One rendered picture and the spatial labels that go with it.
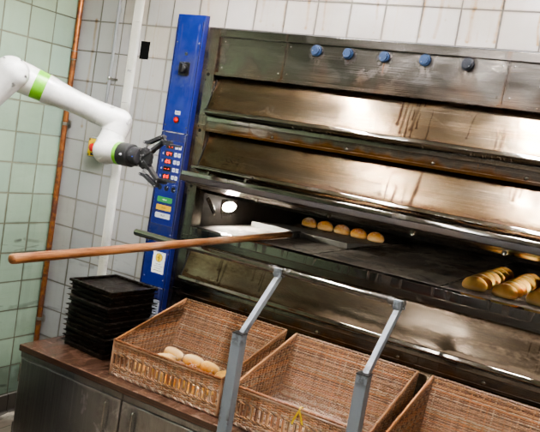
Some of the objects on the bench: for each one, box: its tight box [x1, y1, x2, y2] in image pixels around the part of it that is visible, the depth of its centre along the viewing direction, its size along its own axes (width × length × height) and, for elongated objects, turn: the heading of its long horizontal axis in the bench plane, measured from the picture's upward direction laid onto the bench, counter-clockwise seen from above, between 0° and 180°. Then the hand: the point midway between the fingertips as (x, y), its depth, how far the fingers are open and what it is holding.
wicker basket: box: [109, 297, 287, 417], centre depth 299 cm, size 49×56×28 cm
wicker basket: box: [232, 333, 419, 432], centre depth 269 cm, size 49×56×28 cm
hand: (174, 164), depth 269 cm, fingers open, 13 cm apart
